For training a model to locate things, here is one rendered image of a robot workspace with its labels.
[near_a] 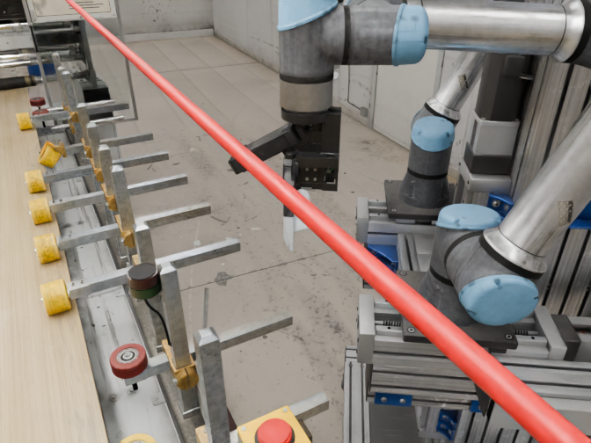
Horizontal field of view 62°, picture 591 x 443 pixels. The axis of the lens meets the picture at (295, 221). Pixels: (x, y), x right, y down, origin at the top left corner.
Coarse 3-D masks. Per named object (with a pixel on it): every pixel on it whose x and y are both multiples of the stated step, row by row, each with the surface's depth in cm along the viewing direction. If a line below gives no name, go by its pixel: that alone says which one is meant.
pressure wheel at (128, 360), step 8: (128, 344) 114; (136, 344) 114; (112, 352) 112; (120, 352) 112; (128, 352) 111; (136, 352) 112; (144, 352) 112; (112, 360) 110; (120, 360) 110; (128, 360) 110; (136, 360) 110; (144, 360) 111; (112, 368) 109; (120, 368) 108; (128, 368) 108; (136, 368) 109; (144, 368) 111; (120, 376) 109; (128, 376) 109; (136, 384) 116
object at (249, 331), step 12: (288, 312) 130; (252, 324) 126; (264, 324) 126; (276, 324) 128; (288, 324) 130; (228, 336) 123; (240, 336) 123; (252, 336) 125; (192, 348) 119; (156, 360) 116; (168, 360) 116; (144, 372) 113; (156, 372) 115
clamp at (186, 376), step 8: (168, 352) 116; (192, 360) 114; (176, 368) 112; (184, 368) 112; (192, 368) 113; (176, 376) 112; (184, 376) 111; (192, 376) 112; (176, 384) 112; (184, 384) 112; (192, 384) 113
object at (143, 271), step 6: (144, 264) 100; (150, 264) 100; (132, 270) 98; (138, 270) 98; (144, 270) 98; (150, 270) 98; (156, 270) 99; (132, 276) 97; (138, 276) 97; (144, 276) 97; (150, 276) 97; (162, 294) 101; (144, 300) 101; (162, 300) 103; (150, 306) 103; (156, 312) 104; (162, 318) 105; (168, 336) 108; (168, 342) 109
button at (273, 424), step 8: (264, 424) 58; (272, 424) 58; (280, 424) 58; (264, 432) 57; (272, 432) 57; (280, 432) 57; (288, 432) 57; (264, 440) 56; (272, 440) 56; (280, 440) 56; (288, 440) 56
